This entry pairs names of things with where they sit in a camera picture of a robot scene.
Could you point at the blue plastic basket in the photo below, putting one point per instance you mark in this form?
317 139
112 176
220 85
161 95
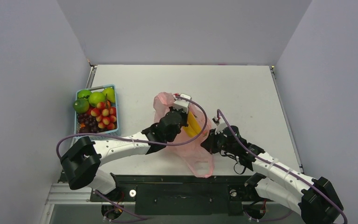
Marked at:
115 132

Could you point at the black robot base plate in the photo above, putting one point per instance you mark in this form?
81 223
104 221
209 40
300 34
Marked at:
185 195

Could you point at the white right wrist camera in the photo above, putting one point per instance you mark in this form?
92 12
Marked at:
220 125

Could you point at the green fake pear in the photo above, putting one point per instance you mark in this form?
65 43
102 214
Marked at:
110 94

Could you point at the yellow fake fruit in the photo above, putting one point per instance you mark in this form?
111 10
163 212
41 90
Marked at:
193 128

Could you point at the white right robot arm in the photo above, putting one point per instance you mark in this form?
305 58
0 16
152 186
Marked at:
315 200

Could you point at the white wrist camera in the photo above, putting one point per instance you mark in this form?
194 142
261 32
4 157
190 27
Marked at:
220 125
181 102

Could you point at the red fake fruit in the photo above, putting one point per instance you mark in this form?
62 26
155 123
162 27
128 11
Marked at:
104 117

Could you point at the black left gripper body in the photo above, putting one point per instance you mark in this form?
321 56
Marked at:
183 122

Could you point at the pink plastic bag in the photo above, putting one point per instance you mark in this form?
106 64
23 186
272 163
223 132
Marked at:
198 160

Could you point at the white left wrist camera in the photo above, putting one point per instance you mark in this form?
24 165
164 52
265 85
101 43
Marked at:
181 102

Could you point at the green fake fruit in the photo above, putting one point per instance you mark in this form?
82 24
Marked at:
95 98

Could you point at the dark green fake lime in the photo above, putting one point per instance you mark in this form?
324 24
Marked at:
81 105

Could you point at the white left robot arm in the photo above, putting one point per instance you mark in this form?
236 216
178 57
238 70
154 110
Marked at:
81 163

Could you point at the aluminium frame rail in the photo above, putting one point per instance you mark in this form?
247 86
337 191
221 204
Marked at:
60 193

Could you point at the purple fake grapes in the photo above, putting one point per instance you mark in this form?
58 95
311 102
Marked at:
87 124

